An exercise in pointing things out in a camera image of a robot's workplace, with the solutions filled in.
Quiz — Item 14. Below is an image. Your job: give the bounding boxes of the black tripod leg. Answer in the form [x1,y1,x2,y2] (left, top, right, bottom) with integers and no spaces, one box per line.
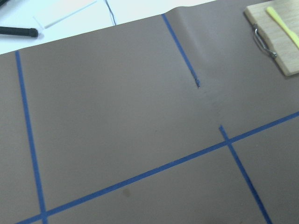
[0,27,39,38]

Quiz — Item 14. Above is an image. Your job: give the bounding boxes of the wooden cutting board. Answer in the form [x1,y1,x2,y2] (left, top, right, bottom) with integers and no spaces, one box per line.
[244,0,299,77]

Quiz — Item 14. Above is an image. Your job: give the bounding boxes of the yellow plastic knife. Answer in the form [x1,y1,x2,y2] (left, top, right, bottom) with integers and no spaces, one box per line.
[266,7,299,48]

